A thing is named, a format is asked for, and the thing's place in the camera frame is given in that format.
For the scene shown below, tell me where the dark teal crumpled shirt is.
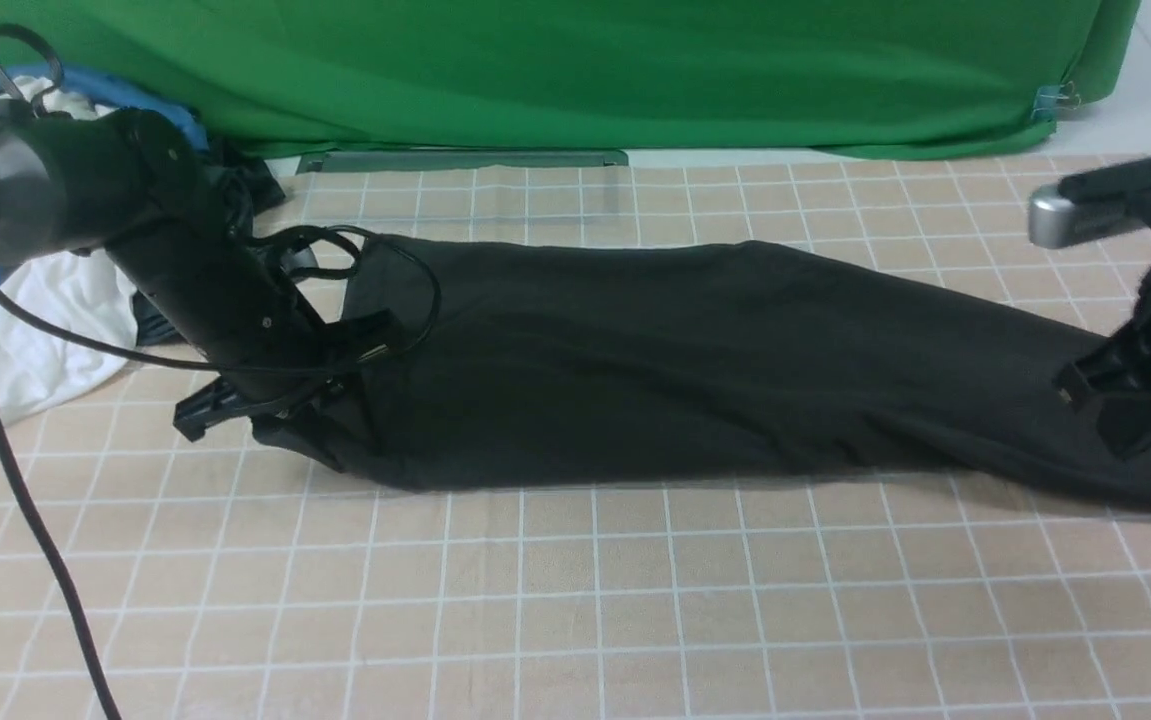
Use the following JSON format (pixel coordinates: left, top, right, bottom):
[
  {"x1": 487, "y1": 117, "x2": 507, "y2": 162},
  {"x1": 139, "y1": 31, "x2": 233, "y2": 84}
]
[{"x1": 132, "y1": 135, "x2": 287, "y2": 347}]

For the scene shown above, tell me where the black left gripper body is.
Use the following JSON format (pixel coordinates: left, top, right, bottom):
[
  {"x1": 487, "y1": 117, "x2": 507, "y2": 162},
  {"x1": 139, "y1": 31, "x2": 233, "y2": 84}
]
[{"x1": 105, "y1": 215, "x2": 365, "y2": 401}]

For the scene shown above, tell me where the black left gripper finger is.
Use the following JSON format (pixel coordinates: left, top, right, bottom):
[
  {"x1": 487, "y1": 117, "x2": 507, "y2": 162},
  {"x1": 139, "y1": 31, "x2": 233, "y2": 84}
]
[
  {"x1": 322, "y1": 311, "x2": 401, "y2": 374},
  {"x1": 173, "y1": 377, "x2": 325, "y2": 442}
]

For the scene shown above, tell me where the white crumpled shirt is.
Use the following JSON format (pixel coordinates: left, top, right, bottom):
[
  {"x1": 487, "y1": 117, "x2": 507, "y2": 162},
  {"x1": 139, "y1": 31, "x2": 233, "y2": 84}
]
[{"x1": 0, "y1": 77, "x2": 142, "y2": 431}]

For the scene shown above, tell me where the blue binder clip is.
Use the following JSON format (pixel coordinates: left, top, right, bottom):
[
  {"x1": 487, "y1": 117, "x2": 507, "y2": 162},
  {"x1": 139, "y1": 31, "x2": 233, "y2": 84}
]
[{"x1": 1029, "y1": 81, "x2": 1083, "y2": 122}]

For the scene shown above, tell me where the blue crumpled garment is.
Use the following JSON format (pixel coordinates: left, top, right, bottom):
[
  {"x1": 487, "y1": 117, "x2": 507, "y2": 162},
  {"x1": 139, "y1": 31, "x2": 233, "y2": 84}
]
[{"x1": 0, "y1": 66, "x2": 211, "y2": 301}]

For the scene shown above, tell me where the green backdrop cloth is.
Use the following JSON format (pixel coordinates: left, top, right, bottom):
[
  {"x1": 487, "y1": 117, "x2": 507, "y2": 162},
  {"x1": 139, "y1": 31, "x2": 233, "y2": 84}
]
[{"x1": 0, "y1": 1, "x2": 1139, "y2": 160}]

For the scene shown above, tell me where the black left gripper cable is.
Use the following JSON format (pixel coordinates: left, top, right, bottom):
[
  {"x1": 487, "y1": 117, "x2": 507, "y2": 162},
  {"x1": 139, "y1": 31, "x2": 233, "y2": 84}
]
[{"x1": 0, "y1": 25, "x2": 442, "y2": 376}]

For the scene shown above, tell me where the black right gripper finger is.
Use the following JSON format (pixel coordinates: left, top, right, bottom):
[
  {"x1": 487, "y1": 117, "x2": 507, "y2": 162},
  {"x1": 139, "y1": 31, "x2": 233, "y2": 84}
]
[
  {"x1": 1095, "y1": 395, "x2": 1151, "y2": 460},
  {"x1": 1052, "y1": 345, "x2": 1151, "y2": 411}
]

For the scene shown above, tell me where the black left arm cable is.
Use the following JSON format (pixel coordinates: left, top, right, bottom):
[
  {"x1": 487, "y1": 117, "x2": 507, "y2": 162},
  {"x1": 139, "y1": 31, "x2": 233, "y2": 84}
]
[{"x1": 0, "y1": 245, "x2": 124, "y2": 720}]

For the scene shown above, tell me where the gray metal bar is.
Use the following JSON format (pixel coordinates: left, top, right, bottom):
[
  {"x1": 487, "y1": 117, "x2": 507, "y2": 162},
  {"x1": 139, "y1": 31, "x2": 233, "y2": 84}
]
[{"x1": 295, "y1": 150, "x2": 630, "y2": 176}]

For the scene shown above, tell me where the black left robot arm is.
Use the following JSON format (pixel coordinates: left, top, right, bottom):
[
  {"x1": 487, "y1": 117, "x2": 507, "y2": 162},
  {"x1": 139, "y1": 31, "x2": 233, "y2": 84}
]
[{"x1": 0, "y1": 101, "x2": 396, "y2": 449}]

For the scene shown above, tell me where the dark gray long-sleeve shirt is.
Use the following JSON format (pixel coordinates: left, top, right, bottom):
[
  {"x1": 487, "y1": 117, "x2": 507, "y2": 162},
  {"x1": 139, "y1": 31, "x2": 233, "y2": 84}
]
[{"x1": 282, "y1": 236, "x2": 1151, "y2": 510}]

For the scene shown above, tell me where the beige checkered tablecloth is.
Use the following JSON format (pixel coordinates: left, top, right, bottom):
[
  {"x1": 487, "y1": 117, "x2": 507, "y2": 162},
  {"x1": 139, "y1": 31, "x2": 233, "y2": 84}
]
[{"x1": 12, "y1": 154, "x2": 1151, "y2": 719}]

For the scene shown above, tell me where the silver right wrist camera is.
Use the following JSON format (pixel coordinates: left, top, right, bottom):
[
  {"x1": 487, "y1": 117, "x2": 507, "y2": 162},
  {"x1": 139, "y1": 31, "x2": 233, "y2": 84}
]
[{"x1": 1027, "y1": 184, "x2": 1145, "y2": 251}]

